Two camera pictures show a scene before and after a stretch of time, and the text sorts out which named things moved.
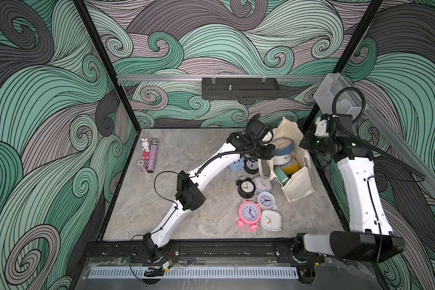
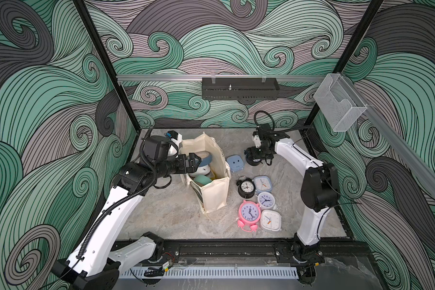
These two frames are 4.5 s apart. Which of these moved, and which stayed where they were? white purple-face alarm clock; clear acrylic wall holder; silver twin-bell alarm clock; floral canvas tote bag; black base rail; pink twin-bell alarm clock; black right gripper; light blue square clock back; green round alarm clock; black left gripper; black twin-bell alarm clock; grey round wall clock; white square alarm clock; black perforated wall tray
Moved: floral canvas tote bag; black left gripper; green round alarm clock; black right gripper; silver twin-bell alarm clock; grey round wall clock
Stayed: black base rail; black perforated wall tray; pink twin-bell alarm clock; white square alarm clock; black twin-bell alarm clock; white purple-face alarm clock; clear acrylic wall holder; light blue square clock back
